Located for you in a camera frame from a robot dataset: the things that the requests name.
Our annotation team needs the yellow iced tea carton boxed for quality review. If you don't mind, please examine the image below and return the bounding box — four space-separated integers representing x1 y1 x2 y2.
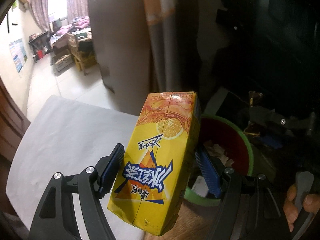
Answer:
107 92 200 236

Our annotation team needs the green rimmed trash bin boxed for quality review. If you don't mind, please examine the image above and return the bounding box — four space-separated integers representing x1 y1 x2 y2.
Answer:
184 116 254 206

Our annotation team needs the person's right hand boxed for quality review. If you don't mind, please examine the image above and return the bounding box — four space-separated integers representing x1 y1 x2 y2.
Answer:
282 183 320 233

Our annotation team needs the brown wooden door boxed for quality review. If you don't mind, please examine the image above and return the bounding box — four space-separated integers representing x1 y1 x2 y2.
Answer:
0 80 30 162

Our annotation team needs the yellow crate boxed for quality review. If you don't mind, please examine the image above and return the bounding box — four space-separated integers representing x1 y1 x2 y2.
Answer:
74 52 97 72

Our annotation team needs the cardboard box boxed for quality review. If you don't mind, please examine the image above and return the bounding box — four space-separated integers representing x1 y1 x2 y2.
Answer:
54 54 73 72

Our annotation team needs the dark wooden cabinet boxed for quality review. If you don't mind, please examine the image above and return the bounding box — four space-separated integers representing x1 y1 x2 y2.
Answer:
87 0 151 115

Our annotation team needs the bed with pink bedding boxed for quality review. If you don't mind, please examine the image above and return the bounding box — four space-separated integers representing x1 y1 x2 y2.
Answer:
50 16 90 46

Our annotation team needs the pink patterned curtain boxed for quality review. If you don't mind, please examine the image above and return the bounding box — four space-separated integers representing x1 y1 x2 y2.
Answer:
29 0 89 31

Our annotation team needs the wall poster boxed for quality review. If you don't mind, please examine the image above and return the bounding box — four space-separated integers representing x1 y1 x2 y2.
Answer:
9 38 28 73

